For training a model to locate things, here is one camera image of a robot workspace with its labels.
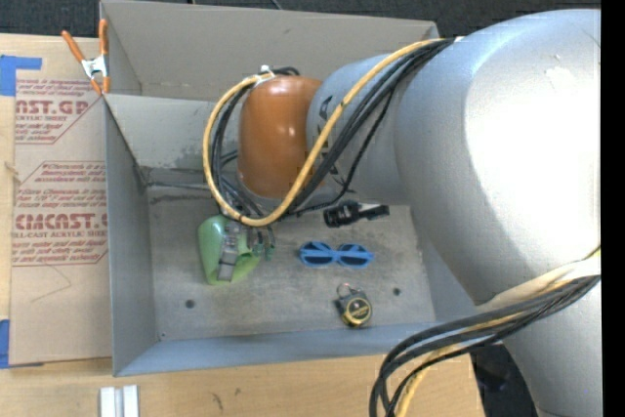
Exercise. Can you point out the light green toy fruit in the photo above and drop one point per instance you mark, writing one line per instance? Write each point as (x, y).
(209, 249)

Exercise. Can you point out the grey metal bin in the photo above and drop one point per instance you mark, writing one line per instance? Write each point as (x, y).
(303, 298)

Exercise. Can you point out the blue sunglasses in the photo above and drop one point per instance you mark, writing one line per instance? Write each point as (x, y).
(337, 255)

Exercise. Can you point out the black and yellow tape measure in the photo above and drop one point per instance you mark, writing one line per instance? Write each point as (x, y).
(354, 308)

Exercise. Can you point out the brown cardboard board red print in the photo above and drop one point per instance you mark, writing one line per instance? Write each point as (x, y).
(58, 298)

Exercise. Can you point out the black cylinder on white bracket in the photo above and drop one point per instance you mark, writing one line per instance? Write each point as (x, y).
(342, 213)

